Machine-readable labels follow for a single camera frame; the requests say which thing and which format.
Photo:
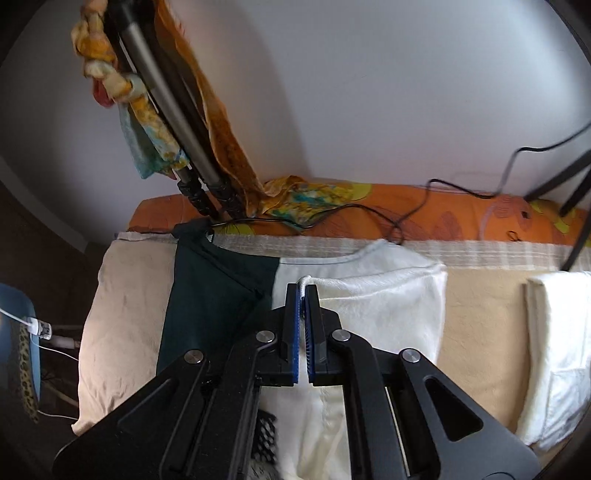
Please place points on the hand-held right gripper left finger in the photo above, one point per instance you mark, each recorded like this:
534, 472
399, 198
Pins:
295, 337

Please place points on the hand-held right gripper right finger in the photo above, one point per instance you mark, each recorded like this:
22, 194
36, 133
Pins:
313, 337

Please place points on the green and white shirt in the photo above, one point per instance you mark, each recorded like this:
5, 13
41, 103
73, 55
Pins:
383, 304

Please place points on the black mesh item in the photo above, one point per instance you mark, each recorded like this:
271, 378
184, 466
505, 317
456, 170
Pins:
267, 434

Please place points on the yellow and teal cloth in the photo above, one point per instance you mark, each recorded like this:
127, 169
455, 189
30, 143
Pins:
314, 196

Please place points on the beige blanket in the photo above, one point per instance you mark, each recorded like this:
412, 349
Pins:
124, 314

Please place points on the orange printed bed sheet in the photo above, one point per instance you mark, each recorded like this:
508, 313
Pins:
452, 217

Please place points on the striped woven mat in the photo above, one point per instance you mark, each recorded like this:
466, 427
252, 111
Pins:
485, 251

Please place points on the orange hanging cloth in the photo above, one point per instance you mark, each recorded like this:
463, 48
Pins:
217, 115

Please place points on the white folded cloth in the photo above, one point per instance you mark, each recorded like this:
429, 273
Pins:
561, 346

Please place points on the silver folded tripod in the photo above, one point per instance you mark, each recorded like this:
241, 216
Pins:
171, 115

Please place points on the white charger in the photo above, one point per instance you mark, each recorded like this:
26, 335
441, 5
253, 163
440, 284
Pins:
37, 326

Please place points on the leopard print cloth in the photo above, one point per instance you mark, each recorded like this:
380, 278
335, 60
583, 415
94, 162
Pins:
24, 374

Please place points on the blue chair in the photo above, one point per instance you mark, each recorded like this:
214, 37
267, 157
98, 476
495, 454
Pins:
9, 350

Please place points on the knotted colourful scarf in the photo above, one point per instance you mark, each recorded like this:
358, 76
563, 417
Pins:
115, 83

